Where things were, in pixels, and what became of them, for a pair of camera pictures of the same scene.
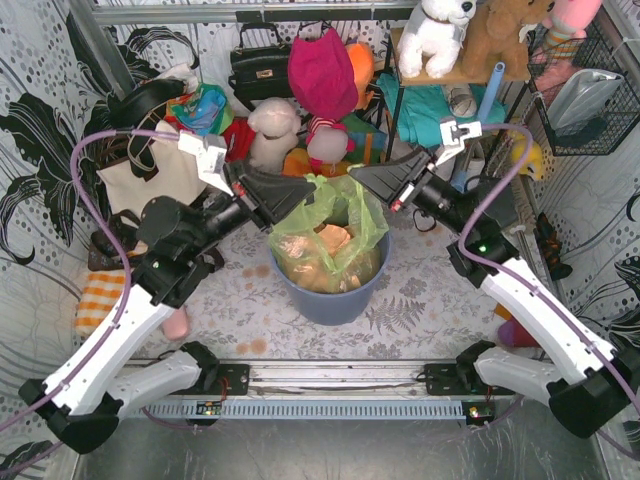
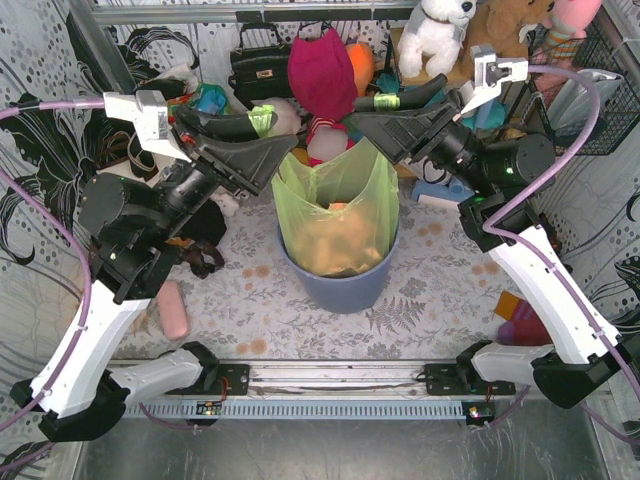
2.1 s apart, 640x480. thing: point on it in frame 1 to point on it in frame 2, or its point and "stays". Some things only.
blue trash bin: (335, 308) to (350, 293)
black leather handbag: (261, 72) stays
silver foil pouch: (579, 97) stays
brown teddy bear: (493, 36) stays
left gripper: (248, 197) to (209, 163)
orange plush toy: (363, 64) stays
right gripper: (413, 182) to (433, 136)
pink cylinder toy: (176, 324) stays
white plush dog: (439, 35) stays
